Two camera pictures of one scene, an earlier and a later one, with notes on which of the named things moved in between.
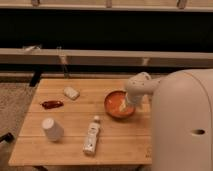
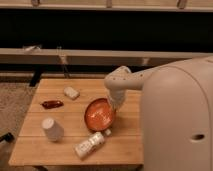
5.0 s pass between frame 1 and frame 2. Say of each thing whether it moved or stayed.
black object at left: stayed
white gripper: moved
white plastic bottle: moved
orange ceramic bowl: moved
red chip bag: stayed
